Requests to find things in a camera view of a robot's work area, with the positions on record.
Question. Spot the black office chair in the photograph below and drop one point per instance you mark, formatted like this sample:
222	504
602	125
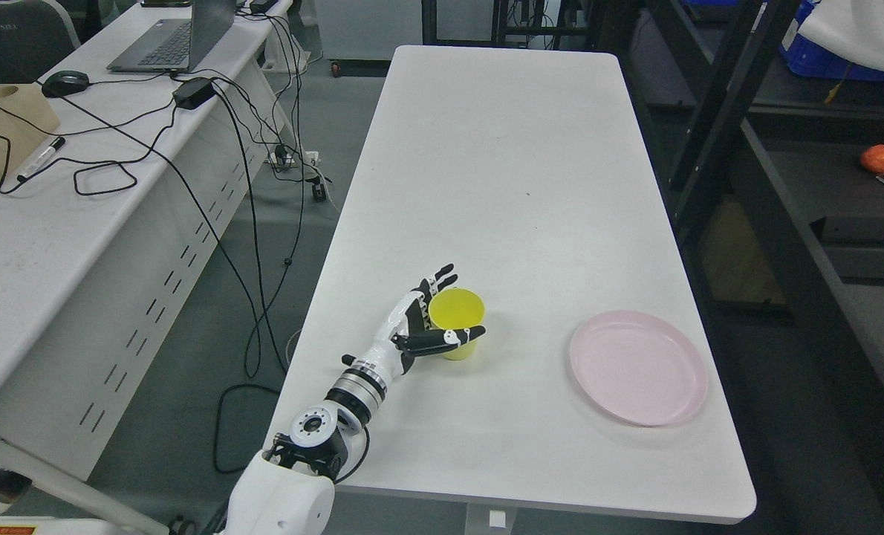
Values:
34	37

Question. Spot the grey laptop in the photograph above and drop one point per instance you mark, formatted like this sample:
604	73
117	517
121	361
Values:
178	45

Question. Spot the black power adapter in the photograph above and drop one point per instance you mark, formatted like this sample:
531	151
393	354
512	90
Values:
193	93

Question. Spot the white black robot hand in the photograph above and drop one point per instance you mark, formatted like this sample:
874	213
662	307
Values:
407	333

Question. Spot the white table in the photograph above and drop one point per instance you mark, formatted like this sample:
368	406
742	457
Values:
527	171

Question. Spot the yellow plastic cup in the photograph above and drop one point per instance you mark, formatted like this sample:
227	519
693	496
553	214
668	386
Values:
457	309

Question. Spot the pink plastic plate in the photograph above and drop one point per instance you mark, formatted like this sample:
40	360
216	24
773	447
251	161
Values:
638	368

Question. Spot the white office desk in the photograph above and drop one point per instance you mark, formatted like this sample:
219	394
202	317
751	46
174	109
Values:
97	256

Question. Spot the white power strip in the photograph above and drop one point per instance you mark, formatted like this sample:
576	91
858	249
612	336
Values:
280	163

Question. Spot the black metal shelf rack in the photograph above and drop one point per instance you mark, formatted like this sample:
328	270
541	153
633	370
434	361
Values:
783	234

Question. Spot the black computer mouse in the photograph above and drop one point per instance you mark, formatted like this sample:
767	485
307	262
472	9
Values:
65	83

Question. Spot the black white marker pen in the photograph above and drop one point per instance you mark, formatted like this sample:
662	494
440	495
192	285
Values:
41	160

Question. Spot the wooden block with hole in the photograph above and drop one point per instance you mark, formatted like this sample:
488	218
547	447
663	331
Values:
26	119

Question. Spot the blue plastic bin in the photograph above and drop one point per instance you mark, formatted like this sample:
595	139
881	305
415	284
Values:
836	39

